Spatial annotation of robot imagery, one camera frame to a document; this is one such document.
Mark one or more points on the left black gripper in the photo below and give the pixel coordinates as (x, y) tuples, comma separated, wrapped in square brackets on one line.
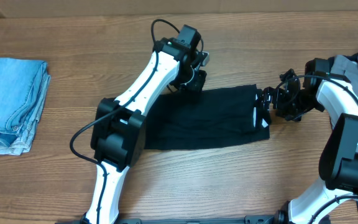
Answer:
[(196, 81)]

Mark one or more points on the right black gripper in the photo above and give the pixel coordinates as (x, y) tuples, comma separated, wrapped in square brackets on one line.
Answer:
[(268, 98)]

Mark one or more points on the black shorts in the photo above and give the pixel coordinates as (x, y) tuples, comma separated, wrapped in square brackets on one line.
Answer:
[(212, 119)]

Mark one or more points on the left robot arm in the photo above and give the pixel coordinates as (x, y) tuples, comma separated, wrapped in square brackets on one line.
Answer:
[(118, 136)]

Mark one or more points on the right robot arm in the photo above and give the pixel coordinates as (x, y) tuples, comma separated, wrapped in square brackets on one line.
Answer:
[(323, 90)]

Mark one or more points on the folded light blue jeans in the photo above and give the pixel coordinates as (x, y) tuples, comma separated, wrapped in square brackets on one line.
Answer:
[(23, 90)]

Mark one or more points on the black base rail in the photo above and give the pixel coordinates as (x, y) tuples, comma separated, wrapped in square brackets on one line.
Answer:
[(194, 221)]

